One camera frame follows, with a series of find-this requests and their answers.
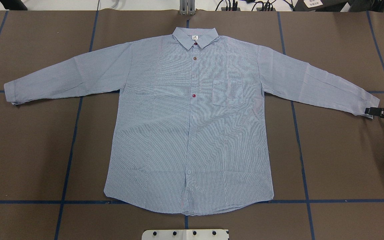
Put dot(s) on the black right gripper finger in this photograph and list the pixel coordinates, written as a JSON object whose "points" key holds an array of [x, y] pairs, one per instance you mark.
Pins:
{"points": [[373, 111]]}

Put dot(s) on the black device with label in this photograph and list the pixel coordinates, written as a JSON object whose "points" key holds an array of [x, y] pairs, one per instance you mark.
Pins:
{"points": [[319, 5]]}

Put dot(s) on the grey aluminium frame post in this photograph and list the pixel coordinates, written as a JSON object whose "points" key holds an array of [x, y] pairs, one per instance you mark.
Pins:
{"points": [[187, 7]]}

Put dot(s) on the black object top left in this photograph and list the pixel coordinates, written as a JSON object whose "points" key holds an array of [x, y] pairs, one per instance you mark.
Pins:
{"points": [[16, 5]]}

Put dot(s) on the light blue striped shirt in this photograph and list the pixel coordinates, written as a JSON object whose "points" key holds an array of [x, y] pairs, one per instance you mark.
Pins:
{"points": [[190, 134]]}

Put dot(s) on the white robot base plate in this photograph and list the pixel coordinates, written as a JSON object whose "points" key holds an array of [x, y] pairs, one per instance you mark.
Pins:
{"points": [[186, 234]]}

